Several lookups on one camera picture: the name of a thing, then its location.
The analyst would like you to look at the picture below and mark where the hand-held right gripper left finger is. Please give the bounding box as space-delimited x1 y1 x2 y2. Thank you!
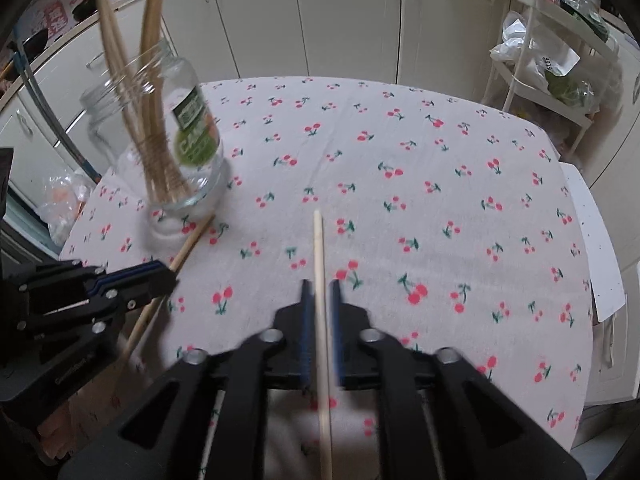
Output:
57 279 317 480

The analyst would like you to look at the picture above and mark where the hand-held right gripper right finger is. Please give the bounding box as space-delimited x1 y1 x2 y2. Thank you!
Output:
327 279 586 480

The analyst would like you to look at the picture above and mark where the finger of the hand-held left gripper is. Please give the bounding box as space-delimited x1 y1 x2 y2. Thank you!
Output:
89 259 174 294
96 275 181 314

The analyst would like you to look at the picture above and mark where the clear glass jar green label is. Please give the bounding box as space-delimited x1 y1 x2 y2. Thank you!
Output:
80 37 233 241

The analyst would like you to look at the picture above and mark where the bundle of wooden chopsticks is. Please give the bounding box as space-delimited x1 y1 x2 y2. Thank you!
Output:
95 0 193 206

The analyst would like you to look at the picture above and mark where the plastic bag with orange contents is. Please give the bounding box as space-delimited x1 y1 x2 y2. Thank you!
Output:
40 175 96 246

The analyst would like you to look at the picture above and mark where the white base cabinet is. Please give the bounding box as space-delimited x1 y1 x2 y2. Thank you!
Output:
585 30 640 406
0 5 166 201

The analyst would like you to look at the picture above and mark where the cherry print tablecloth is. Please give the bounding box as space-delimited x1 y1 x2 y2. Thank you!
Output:
57 76 608 480

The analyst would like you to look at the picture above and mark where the grey metal bar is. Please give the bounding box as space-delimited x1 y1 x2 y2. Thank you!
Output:
12 40 101 183

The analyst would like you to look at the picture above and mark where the black frying pan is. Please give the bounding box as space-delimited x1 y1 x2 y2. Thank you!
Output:
72 0 108 21
20 27 51 58

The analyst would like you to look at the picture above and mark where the white paper sheet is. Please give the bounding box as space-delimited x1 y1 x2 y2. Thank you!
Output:
557 161 628 323

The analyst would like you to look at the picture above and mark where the tall white cabinet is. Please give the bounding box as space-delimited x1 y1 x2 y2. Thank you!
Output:
165 0 511 111

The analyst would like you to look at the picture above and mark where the white rolling cart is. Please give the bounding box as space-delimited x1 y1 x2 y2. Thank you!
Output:
482 0 621 156

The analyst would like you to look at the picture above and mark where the bag of green vegetables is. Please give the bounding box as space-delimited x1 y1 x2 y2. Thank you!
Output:
545 70 596 108

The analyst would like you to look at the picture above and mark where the white plastic bag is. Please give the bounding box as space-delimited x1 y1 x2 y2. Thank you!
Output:
490 12 581 91

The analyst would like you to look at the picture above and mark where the clear plastic bag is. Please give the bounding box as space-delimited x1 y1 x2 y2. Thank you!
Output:
555 0 611 41

